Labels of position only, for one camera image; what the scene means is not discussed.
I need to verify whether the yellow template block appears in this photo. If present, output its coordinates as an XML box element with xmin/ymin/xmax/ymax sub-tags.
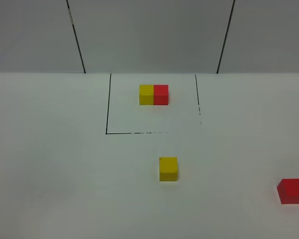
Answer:
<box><xmin>139</xmin><ymin>85</ymin><xmax>154</xmax><ymax>105</ymax></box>

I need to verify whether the red template block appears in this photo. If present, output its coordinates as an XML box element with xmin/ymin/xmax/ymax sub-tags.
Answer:
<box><xmin>153</xmin><ymin>85</ymin><xmax>169</xmax><ymax>105</ymax></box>

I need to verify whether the loose red block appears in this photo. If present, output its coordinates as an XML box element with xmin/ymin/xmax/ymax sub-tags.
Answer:
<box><xmin>277</xmin><ymin>178</ymin><xmax>299</xmax><ymax>204</ymax></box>

